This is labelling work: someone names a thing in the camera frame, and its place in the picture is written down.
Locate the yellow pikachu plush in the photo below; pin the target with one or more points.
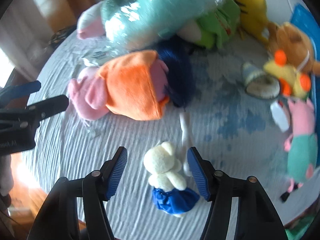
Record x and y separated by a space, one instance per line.
253 18

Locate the pig plush teal shirt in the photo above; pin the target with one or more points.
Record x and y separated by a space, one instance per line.
301 146

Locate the pig plush orange dress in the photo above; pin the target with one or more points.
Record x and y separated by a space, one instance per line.
131 85

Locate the pink and white round plush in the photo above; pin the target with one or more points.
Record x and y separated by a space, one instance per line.
89 24

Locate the green frog plush pouch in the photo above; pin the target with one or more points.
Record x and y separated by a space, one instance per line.
214 28

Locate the brown bear on yellow duck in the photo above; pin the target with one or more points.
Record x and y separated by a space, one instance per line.
293 59

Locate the dark box by window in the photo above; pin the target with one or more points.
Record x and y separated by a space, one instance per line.
60 36

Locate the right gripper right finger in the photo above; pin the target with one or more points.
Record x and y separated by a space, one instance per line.
256 216

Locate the small white bear blue dress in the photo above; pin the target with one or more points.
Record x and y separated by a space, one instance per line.
170 193

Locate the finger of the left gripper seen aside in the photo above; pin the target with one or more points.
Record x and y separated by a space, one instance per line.
49 107

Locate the light blue bed sheet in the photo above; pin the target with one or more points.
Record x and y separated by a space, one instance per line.
231 129

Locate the white wet wipes pack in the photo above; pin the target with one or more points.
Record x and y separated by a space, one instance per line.
97 57

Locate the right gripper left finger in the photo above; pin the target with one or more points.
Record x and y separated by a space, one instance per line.
74 209

